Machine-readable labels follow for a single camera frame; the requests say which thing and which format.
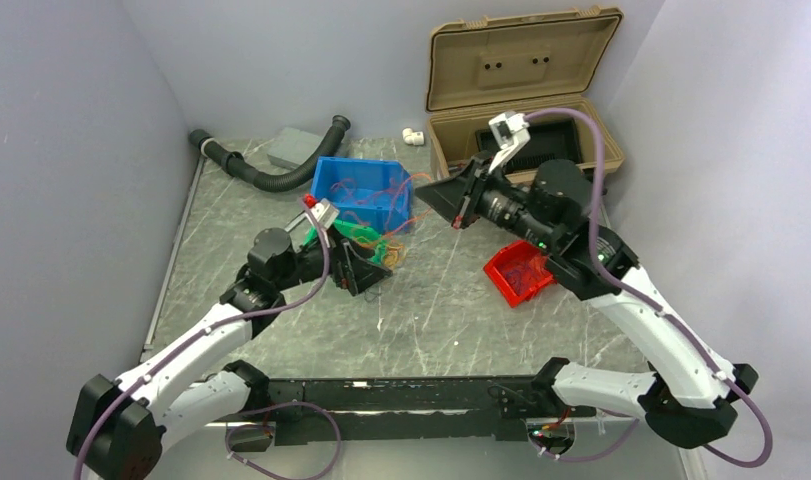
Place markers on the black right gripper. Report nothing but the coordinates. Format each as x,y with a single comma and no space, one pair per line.
451,196

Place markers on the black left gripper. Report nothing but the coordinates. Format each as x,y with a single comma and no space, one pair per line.
360,274

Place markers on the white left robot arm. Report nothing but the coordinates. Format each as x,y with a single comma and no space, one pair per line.
122,426

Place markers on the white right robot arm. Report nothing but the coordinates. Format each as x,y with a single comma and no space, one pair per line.
687,397

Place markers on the white pipe elbow fitting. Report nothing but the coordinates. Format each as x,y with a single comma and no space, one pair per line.
413,137

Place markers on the green plastic bin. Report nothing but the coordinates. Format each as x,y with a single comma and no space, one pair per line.
361,234

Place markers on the blue plastic bin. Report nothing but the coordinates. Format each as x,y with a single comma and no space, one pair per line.
375,193

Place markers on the black toolbox tray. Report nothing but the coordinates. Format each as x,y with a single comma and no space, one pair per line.
557,140

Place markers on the red plastic bin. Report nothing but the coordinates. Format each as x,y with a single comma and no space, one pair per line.
518,271

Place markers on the tan plastic toolbox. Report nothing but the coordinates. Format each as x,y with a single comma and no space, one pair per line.
526,63

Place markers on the grey flat block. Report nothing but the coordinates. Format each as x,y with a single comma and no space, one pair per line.
291,147

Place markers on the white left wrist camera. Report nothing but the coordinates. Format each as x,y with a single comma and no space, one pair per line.
323,211

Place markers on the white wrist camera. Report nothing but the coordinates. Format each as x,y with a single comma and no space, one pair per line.
510,130
323,211

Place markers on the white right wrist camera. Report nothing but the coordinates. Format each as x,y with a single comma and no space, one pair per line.
510,130

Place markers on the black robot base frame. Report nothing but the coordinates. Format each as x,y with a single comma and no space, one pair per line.
300,411

